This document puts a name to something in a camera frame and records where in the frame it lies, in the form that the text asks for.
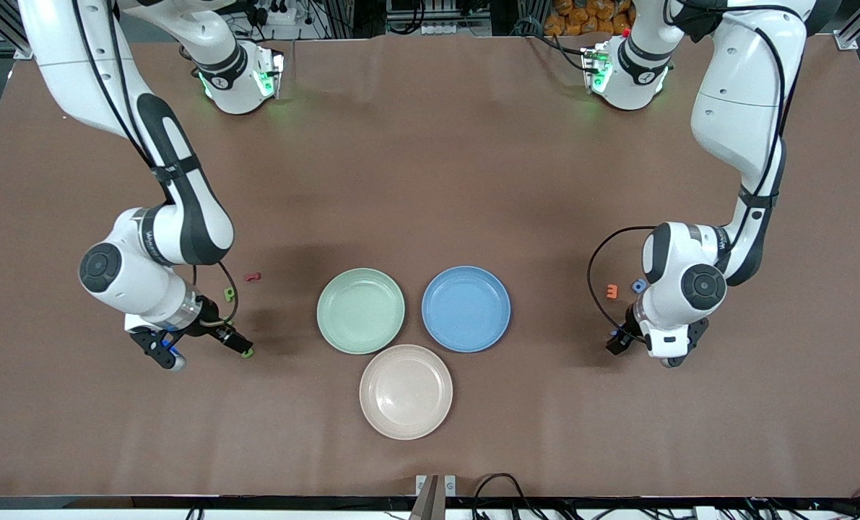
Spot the light green plate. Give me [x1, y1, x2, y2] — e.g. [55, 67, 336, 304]
[316, 268, 407, 355]

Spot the blue plate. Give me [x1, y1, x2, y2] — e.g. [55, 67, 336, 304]
[421, 266, 512, 354]

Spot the beige plate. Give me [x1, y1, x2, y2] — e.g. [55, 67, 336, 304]
[359, 344, 453, 441]

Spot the brown table mat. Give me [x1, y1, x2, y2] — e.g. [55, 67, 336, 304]
[0, 36, 860, 499]

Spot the white power strip with plugs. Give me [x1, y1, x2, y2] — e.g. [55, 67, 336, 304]
[246, 0, 297, 27]

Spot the bag of orange items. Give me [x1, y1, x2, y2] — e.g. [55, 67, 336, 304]
[545, 0, 634, 35]

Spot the long white power strip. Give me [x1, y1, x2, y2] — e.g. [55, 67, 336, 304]
[421, 22, 490, 36]

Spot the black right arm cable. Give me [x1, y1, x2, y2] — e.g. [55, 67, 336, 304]
[72, 0, 240, 326]

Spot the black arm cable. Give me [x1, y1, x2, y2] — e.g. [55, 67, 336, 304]
[587, 4, 806, 340]
[72, 0, 240, 326]

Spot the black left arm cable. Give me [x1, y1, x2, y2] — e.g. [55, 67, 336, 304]
[587, 4, 806, 340]

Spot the black looped cable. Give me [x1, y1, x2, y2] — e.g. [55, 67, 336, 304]
[472, 473, 546, 520]

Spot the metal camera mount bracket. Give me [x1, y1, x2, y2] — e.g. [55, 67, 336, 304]
[415, 474, 458, 520]

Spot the black base cable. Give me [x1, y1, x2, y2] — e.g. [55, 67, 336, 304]
[520, 18, 589, 72]

